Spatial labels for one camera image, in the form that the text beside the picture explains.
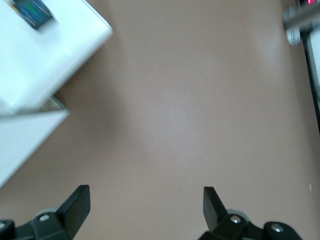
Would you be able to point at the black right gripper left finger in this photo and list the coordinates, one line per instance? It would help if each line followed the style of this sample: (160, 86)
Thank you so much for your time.
(77, 207)

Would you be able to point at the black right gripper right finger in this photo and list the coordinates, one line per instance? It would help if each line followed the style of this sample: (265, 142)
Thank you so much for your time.
(212, 207)

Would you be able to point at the white box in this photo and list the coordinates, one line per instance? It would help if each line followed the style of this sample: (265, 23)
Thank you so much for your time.
(62, 50)

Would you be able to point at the red cap push button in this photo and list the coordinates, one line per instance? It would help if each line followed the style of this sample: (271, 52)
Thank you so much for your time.
(32, 12)

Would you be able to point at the white drawer cabinet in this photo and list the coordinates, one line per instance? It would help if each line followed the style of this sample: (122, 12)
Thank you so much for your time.
(25, 140)

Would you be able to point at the device with red display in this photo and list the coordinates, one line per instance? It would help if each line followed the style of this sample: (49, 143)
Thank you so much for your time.
(311, 2)

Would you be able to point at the white mast bracket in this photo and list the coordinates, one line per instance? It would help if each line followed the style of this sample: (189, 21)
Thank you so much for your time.
(293, 36)

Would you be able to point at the aluminium camera mast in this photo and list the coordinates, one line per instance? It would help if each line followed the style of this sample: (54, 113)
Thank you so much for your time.
(300, 18)

